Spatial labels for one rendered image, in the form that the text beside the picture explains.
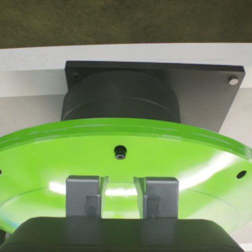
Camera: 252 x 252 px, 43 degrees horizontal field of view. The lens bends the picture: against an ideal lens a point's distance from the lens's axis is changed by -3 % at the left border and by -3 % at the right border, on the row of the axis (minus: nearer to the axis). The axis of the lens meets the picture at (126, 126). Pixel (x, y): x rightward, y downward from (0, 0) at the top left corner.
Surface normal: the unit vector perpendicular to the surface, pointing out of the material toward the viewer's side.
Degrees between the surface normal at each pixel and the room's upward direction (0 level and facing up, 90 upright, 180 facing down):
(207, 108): 0
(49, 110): 0
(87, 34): 0
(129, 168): 24
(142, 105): 90
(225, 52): 90
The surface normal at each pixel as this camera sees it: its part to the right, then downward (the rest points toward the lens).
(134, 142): 0.03, 0.52
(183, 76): 0.00, 0.83
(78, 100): -0.62, -0.44
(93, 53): -0.04, -0.56
